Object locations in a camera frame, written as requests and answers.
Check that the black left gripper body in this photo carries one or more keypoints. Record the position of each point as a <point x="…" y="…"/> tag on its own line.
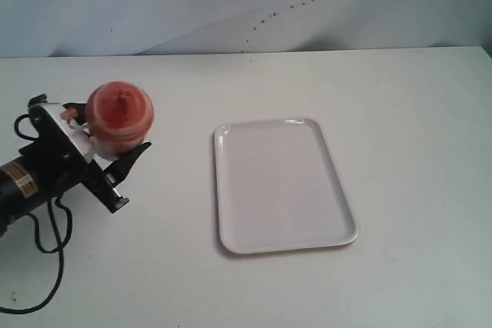
<point x="60" y="168"/>

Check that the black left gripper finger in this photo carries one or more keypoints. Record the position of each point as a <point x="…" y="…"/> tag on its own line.
<point x="119" y="169"/>
<point x="74" y="111"/>

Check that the red sauce squeeze bottle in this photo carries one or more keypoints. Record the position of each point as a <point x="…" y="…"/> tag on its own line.
<point x="119" y="115"/>

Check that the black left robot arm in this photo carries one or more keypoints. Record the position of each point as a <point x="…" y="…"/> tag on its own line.
<point x="21" y="190"/>

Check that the white rectangular plastic tray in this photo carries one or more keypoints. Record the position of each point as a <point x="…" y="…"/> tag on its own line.
<point x="277" y="188"/>

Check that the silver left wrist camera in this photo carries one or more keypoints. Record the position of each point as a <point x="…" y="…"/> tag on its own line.
<point x="71" y="131"/>

